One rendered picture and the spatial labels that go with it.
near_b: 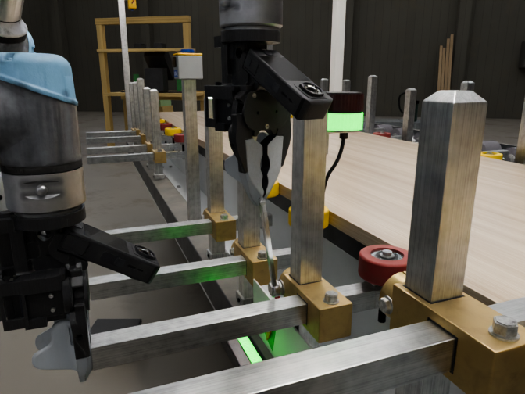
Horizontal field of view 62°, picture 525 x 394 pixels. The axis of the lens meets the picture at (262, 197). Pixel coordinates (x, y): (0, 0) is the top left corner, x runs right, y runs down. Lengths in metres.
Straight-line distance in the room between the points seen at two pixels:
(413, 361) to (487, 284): 0.29
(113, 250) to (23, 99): 0.18
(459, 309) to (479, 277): 0.25
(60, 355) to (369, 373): 0.34
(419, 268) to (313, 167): 0.24
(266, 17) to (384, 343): 0.36
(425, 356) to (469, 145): 0.17
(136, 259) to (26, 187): 0.14
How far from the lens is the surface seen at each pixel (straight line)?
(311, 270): 0.64
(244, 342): 0.82
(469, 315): 0.41
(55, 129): 0.46
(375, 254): 0.67
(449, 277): 0.42
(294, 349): 0.69
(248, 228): 0.86
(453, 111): 0.37
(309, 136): 0.58
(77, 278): 0.50
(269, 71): 0.50
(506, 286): 0.65
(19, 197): 0.48
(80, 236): 0.50
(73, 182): 0.48
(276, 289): 0.67
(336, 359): 0.34
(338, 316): 0.60
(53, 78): 0.46
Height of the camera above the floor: 1.16
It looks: 15 degrees down
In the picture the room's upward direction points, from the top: straight up
